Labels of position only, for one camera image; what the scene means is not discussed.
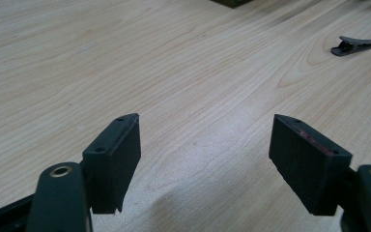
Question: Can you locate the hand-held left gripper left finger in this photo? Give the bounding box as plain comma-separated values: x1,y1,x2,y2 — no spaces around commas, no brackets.
82,112,142,215

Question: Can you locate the black hair clip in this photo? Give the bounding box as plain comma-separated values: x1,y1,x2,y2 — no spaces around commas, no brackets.
330,35,371,57

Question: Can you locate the dark box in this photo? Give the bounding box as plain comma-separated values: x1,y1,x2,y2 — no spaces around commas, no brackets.
210,0,255,9

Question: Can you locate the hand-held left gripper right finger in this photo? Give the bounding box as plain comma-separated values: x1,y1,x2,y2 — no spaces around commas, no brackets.
268,113,354,217

